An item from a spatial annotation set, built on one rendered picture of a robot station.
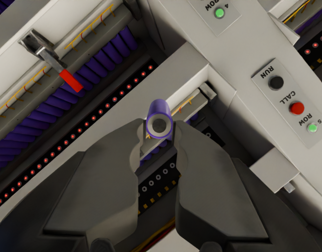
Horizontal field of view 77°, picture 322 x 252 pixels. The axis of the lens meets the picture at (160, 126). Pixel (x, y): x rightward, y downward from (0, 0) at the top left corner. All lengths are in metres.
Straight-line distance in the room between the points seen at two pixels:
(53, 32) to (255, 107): 0.30
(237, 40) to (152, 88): 0.12
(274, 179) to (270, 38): 0.19
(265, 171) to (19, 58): 0.38
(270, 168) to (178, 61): 0.19
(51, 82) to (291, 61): 0.35
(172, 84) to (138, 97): 0.05
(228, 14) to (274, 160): 0.20
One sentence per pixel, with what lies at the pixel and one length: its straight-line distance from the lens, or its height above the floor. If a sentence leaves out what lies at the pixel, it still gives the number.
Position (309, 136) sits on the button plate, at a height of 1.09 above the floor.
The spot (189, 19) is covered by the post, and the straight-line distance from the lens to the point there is 0.29.
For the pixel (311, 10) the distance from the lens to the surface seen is 0.44.
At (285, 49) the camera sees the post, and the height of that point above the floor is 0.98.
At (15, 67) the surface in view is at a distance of 0.37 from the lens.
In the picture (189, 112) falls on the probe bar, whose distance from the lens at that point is 0.32.
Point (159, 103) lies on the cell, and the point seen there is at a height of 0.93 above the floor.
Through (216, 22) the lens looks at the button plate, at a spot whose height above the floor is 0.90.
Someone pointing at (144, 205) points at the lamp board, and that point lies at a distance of 0.48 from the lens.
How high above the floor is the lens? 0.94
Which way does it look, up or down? 3 degrees up
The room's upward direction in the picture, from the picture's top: 139 degrees clockwise
